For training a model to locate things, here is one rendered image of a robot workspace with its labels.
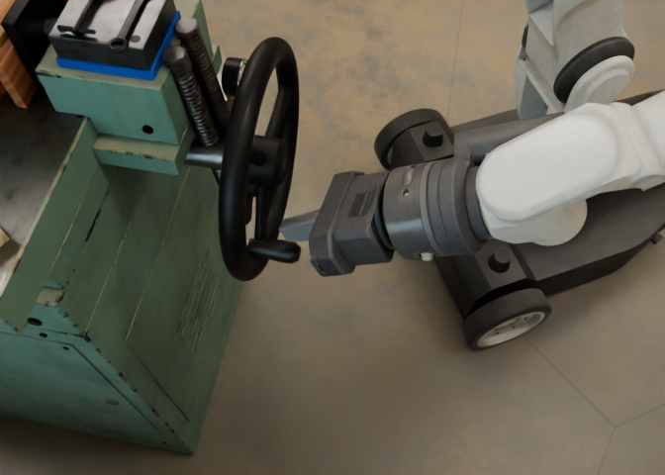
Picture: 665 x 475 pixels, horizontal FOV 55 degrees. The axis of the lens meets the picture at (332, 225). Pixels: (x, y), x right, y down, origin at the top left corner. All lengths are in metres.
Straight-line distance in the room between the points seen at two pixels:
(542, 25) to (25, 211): 0.84
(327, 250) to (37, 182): 0.30
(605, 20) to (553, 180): 0.65
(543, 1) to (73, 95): 0.77
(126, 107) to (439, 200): 0.34
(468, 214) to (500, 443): 1.00
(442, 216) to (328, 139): 1.29
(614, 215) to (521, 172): 1.11
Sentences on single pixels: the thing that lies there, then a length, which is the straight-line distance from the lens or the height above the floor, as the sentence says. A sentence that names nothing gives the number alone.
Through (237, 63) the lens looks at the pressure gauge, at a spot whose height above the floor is 0.69.
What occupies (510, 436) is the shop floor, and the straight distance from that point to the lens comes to 1.52.
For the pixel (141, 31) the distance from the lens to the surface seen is 0.67.
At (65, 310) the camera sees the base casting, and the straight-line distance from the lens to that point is 0.77.
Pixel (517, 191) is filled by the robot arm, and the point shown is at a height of 1.02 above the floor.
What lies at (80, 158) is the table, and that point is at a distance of 0.74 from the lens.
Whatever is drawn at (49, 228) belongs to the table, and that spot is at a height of 0.88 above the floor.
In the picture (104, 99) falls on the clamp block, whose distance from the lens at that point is 0.71.
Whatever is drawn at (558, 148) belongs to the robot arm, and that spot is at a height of 1.05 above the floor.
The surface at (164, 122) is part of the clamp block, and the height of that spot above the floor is 0.91.
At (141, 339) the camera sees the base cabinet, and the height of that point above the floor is 0.54.
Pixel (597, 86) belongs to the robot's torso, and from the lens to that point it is 1.17.
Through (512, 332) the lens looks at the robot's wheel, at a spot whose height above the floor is 0.03.
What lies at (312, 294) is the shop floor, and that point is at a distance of 1.58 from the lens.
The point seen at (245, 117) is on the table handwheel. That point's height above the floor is 0.95.
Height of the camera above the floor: 1.43
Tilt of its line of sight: 60 degrees down
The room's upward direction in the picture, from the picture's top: straight up
